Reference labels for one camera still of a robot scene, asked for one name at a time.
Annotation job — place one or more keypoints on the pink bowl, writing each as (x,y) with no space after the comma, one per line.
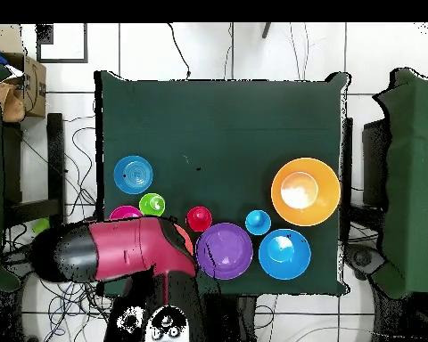
(125,212)

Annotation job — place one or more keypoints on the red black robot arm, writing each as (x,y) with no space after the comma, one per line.
(128,245)

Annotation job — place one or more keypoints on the red cup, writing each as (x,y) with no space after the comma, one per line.
(199,219)

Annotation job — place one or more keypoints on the blue cup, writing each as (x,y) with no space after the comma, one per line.
(258,222)

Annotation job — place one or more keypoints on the orange bowl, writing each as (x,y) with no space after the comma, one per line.
(187,239)

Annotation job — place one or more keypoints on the purple bowl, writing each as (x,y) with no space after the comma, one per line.
(224,251)

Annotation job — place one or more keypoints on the dark green tablecloth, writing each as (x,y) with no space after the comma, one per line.
(217,124)

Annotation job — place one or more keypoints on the small blue bowl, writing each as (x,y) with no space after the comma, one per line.
(133,174)

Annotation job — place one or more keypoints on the large blue bowl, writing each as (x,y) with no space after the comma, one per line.
(292,267)

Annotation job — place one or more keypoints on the large yellow bowl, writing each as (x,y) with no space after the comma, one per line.
(324,210)

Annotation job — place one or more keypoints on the black box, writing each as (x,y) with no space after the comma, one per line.
(374,160)

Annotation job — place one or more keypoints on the dark grey caster foot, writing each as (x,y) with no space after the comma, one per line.
(363,258)

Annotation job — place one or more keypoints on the dark grey rod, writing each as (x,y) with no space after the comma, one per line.
(266,30)

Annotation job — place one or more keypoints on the light green plastic cup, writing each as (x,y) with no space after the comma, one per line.
(41,226)

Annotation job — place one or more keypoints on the cardboard box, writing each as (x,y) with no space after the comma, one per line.
(35,89)

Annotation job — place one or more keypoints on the brown paper bag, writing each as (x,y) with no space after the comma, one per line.
(10,107)

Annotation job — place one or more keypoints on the black metal frame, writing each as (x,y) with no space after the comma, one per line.
(55,160)

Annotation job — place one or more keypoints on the grey square frame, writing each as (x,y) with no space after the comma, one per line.
(44,35)

